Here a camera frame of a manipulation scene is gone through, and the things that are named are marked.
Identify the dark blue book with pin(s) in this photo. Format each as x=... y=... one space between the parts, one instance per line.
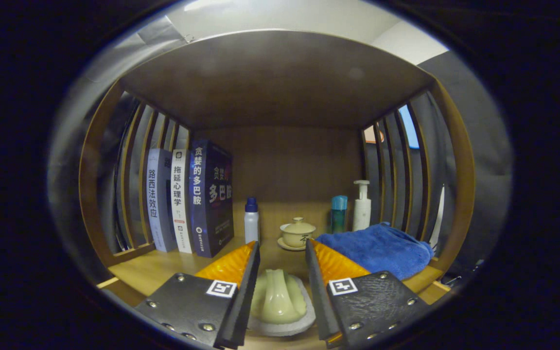
x=209 y=204

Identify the wooden countertop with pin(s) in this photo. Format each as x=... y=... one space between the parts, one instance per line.
x=163 y=272

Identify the white book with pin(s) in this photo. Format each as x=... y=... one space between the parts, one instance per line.
x=181 y=204

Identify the white pump bottle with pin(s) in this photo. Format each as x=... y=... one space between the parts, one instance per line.
x=361 y=211

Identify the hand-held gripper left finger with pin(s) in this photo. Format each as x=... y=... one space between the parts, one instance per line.
x=246 y=301

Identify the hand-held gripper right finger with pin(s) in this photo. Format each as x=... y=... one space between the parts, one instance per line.
x=316 y=291

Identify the teal bottle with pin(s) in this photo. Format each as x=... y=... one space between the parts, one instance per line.
x=339 y=216

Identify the white bottle with blue cap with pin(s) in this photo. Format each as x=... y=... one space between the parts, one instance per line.
x=251 y=226

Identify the grey-blue book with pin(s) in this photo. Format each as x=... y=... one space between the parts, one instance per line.
x=158 y=204

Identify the wooden cabinet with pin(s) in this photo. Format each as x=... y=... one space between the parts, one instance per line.
x=280 y=82

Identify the beige lidded tea cup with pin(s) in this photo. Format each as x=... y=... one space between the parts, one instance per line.
x=297 y=234

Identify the blue folded towel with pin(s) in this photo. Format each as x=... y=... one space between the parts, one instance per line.
x=382 y=248

